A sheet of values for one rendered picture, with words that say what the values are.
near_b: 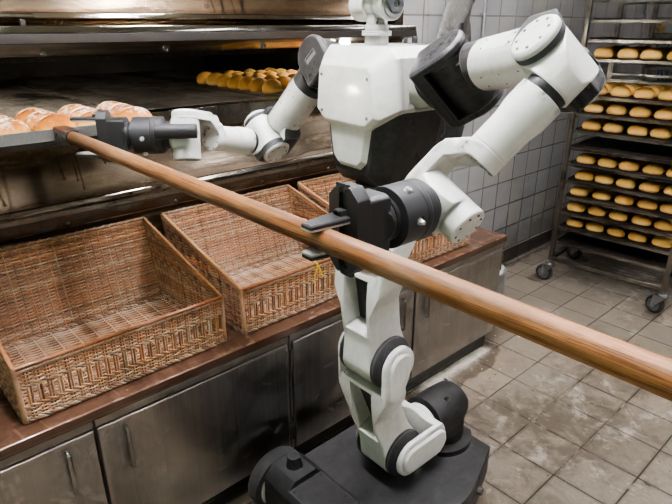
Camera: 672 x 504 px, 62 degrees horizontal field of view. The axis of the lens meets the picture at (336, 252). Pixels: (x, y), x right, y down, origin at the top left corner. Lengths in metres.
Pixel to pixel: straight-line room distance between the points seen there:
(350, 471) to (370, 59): 1.22
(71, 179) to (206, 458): 0.93
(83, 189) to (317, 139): 0.95
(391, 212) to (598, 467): 1.70
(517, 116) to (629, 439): 1.81
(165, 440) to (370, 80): 1.09
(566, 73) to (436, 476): 1.32
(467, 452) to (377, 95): 1.22
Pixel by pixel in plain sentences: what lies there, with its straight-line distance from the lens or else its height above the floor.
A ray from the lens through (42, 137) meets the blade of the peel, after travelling 1.56.
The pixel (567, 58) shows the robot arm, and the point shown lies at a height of 1.40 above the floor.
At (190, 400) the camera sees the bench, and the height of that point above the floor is 0.48.
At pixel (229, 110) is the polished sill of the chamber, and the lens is 2.10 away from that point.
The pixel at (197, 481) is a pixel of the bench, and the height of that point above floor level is 0.19.
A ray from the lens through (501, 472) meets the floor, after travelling 2.18.
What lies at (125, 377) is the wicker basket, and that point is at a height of 0.60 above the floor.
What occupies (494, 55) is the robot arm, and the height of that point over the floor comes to 1.40.
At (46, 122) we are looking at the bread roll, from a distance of 1.57.
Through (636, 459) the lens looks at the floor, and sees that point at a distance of 2.40.
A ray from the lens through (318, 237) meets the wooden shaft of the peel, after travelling 0.69.
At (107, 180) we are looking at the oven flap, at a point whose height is 0.99.
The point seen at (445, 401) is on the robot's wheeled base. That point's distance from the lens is 1.86.
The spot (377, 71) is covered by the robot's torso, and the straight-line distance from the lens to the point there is 1.17.
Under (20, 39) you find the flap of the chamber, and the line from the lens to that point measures 1.68.
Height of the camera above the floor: 1.44
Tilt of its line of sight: 22 degrees down
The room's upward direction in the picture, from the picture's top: straight up
